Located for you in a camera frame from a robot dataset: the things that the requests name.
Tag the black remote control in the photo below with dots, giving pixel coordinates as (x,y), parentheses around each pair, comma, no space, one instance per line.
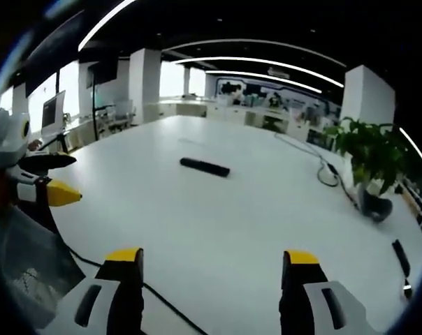
(204,167)

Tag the office chair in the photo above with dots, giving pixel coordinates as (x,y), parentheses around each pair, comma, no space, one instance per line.
(122,113)

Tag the white office cabinets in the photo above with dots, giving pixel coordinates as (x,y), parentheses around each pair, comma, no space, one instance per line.
(246,113)

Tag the computer monitor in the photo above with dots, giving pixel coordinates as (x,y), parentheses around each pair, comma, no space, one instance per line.
(52,111)

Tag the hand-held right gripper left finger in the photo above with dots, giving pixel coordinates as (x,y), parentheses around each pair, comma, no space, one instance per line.
(102,296)

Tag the black plant pot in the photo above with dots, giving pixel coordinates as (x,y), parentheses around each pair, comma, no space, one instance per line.
(375,204)

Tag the black wall screen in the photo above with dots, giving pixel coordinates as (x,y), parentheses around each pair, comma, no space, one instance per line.
(102,71)

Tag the clear plastic bag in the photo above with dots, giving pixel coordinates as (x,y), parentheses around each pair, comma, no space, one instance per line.
(26,265)

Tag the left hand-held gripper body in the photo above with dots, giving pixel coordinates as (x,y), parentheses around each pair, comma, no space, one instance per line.
(8,139)

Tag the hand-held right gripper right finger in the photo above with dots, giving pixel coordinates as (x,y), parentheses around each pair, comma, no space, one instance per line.
(316,296)

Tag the black plug connector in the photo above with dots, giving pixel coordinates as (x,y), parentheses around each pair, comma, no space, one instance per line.
(402,265)

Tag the green potted plant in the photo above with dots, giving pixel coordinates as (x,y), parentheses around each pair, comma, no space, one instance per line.
(373,153)

